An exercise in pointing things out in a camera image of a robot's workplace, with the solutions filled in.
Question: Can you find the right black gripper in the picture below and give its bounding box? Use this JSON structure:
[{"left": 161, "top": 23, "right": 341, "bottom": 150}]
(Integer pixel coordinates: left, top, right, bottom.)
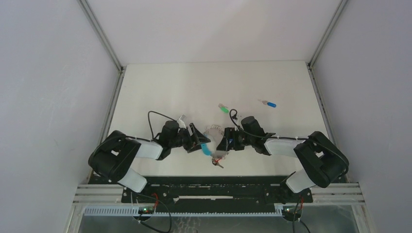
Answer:
[{"left": 216, "top": 127, "right": 254, "bottom": 151}]

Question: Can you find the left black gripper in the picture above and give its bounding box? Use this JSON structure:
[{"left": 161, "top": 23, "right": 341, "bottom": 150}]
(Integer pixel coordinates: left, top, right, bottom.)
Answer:
[{"left": 169, "top": 123, "right": 210, "bottom": 153}]

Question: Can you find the metal key organiser with rings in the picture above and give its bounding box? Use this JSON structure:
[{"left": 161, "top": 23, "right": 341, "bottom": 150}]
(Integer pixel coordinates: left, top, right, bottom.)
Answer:
[{"left": 201, "top": 124, "right": 229, "bottom": 168}]

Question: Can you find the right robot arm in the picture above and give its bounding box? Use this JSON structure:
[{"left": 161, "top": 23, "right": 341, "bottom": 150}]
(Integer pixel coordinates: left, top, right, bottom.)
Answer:
[{"left": 216, "top": 116, "right": 349, "bottom": 202}]

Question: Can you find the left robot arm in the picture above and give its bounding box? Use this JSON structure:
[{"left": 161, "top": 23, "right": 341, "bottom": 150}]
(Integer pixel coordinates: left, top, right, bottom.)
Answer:
[{"left": 88, "top": 120, "right": 210, "bottom": 202}]

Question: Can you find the key with green tag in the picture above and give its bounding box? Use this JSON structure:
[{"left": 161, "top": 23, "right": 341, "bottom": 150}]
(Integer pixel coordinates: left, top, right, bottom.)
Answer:
[{"left": 218, "top": 103, "right": 229, "bottom": 114}]

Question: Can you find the key with blue tag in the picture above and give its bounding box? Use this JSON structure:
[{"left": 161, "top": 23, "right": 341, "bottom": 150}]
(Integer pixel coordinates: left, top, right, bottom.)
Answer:
[{"left": 258, "top": 100, "right": 276, "bottom": 108}]

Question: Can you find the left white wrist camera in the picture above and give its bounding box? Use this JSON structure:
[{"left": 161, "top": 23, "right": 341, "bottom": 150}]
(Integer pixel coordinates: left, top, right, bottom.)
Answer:
[{"left": 176, "top": 115, "right": 187, "bottom": 129}]

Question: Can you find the right camera black cable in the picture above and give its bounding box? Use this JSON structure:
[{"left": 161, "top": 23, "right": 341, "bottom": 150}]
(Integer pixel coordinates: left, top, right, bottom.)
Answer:
[{"left": 228, "top": 108, "right": 309, "bottom": 141}]

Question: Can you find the camera black cable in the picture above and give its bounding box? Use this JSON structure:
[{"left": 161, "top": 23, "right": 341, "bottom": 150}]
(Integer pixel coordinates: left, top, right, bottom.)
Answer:
[
  {"left": 228, "top": 108, "right": 309, "bottom": 141},
  {"left": 147, "top": 111, "right": 178, "bottom": 140}
]

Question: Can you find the left camera black cable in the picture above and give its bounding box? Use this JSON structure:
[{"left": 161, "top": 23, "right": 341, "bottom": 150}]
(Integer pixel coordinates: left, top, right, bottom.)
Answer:
[{"left": 147, "top": 111, "right": 178, "bottom": 140}]

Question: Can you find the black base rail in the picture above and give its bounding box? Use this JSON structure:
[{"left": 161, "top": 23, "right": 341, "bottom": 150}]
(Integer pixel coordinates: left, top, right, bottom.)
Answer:
[{"left": 121, "top": 176, "right": 313, "bottom": 214}]

